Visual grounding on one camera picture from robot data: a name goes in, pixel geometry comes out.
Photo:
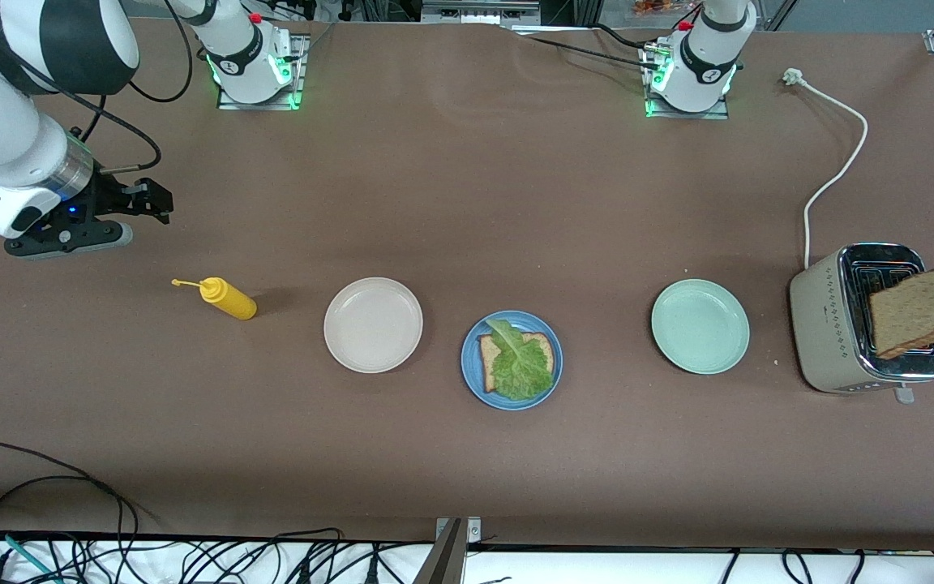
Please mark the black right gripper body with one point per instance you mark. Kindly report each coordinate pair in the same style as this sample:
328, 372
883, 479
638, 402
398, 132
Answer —
107, 197

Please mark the bread slice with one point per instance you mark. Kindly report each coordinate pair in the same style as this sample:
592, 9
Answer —
917, 316
489, 353

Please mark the yellow mustard squeeze bottle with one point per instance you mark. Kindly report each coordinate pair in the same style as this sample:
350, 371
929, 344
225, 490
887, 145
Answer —
232, 302

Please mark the green lettuce leaf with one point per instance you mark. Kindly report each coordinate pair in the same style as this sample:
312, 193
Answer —
522, 369

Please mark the beige round plate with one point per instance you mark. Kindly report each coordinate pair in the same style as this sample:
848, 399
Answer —
373, 325

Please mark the light green round plate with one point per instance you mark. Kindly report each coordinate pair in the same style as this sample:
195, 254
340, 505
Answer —
700, 327

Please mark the blue round plate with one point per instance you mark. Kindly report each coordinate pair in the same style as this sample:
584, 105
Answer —
471, 381

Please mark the beige chrome toaster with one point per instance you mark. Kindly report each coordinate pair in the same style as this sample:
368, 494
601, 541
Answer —
824, 324

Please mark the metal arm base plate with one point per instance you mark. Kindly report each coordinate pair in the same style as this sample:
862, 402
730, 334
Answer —
298, 81
686, 115

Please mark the silver background equipment frame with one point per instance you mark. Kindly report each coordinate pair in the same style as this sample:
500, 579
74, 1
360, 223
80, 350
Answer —
479, 10

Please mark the silver metal edge bracket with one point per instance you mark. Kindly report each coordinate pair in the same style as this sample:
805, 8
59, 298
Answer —
473, 531

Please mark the grey camera mast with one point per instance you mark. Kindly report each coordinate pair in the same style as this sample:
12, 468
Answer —
443, 564

